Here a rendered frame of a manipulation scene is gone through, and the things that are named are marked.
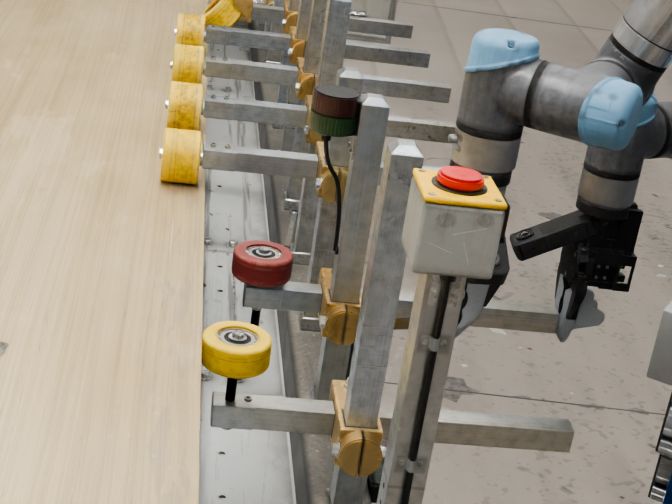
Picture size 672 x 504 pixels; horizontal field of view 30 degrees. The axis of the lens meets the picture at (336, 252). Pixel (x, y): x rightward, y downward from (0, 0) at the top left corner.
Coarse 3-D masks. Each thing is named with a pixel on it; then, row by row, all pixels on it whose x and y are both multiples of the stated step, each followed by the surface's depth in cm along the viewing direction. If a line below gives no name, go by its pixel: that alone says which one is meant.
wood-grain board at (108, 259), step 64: (0, 0) 275; (64, 0) 283; (128, 0) 292; (192, 0) 302; (0, 64) 231; (64, 64) 236; (128, 64) 242; (0, 128) 198; (64, 128) 203; (128, 128) 207; (0, 192) 174; (64, 192) 177; (128, 192) 181; (192, 192) 184; (0, 256) 155; (64, 256) 158; (128, 256) 161; (192, 256) 163; (0, 320) 140; (64, 320) 142; (128, 320) 144; (192, 320) 147; (0, 384) 127; (64, 384) 129; (128, 384) 131; (192, 384) 133; (0, 448) 117; (64, 448) 118; (128, 448) 120; (192, 448) 122
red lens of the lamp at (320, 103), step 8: (312, 96) 154; (320, 96) 152; (360, 96) 154; (312, 104) 154; (320, 104) 153; (328, 104) 152; (336, 104) 152; (344, 104) 152; (352, 104) 153; (320, 112) 153; (328, 112) 152; (336, 112) 152; (344, 112) 153; (352, 112) 153
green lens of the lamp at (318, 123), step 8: (312, 112) 154; (312, 120) 154; (320, 120) 153; (328, 120) 153; (336, 120) 153; (344, 120) 153; (352, 120) 154; (312, 128) 154; (320, 128) 154; (328, 128) 153; (336, 128) 153; (344, 128) 153; (352, 128) 154; (336, 136) 154; (344, 136) 154
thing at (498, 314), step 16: (256, 288) 167; (272, 288) 167; (288, 288) 168; (304, 288) 169; (320, 288) 169; (256, 304) 168; (272, 304) 168; (288, 304) 168; (304, 304) 168; (320, 304) 169; (400, 304) 170; (496, 304) 173; (512, 304) 173; (528, 304) 174; (480, 320) 172; (496, 320) 172; (512, 320) 172; (528, 320) 172; (544, 320) 173
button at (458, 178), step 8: (448, 168) 106; (456, 168) 106; (464, 168) 106; (440, 176) 105; (448, 176) 104; (456, 176) 104; (464, 176) 105; (472, 176) 105; (480, 176) 105; (448, 184) 104; (456, 184) 104; (464, 184) 104; (472, 184) 104; (480, 184) 104
